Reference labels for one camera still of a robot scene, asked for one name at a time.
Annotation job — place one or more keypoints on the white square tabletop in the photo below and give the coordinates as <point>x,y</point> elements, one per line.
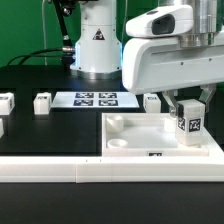
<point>141,135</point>

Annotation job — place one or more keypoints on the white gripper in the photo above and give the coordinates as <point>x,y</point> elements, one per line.
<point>156,65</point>

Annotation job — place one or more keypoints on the white marker base plate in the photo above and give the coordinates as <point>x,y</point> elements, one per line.
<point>95,100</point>

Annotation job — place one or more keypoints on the white part at left edge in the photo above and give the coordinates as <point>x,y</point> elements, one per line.
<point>1,128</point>

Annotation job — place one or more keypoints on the white L-shaped fence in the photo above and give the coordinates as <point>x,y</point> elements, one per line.
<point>117,169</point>

